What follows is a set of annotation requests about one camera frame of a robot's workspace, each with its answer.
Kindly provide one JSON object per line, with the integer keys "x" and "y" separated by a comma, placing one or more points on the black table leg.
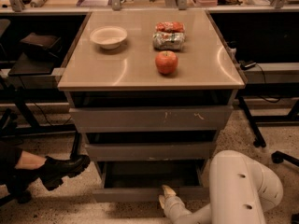
{"x": 259, "y": 141}

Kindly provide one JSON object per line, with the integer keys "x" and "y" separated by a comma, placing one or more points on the grey drawer cabinet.
{"x": 127, "y": 76}

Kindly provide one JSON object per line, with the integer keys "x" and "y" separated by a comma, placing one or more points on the grey middle drawer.
{"x": 152, "y": 152}

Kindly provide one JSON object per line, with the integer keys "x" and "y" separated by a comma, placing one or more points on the black chair base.
{"x": 280, "y": 157}

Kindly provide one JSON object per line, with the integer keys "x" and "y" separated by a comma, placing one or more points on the black leather shoe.
{"x": 53, "y": 171}

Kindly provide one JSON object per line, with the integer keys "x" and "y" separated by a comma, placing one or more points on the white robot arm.
{"x": 241, "y": 190}

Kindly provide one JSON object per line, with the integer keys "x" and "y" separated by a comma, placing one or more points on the grey bottom drawer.
{"x": 141, "y": 181}

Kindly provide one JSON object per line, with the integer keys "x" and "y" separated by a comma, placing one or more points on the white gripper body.
{"x": 171, "y": 204}

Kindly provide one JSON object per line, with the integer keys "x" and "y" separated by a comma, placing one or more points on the grey top drawer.
{"x": 150, "y": 119}

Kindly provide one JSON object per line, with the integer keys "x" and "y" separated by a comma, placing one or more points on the green silver chip bag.
{"x": 172, "y": 41}

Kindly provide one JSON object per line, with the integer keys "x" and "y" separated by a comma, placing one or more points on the grey drawer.
{"x": 152, "y": 152}
{"x": 150, "y": 119}
{"x": 141, "y": 181}

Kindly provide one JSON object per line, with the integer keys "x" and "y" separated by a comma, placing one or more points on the person's leg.
{"x": 12, "y": 158}

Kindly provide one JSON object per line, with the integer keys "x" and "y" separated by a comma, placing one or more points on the red chip bag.
{"x": 170, "y": 27}

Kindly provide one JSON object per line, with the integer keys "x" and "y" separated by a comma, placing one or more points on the red apple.
{"x": 166, "y": 62}

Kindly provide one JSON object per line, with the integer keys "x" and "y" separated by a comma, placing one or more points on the black box on shelf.
{"x": 41, "y": 47}

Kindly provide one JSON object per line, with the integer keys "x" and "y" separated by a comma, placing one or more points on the black power adapter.
{"x": 247, "y": 65}

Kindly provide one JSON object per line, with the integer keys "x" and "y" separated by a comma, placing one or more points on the white bowl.
{"x": 108, "y": 37}

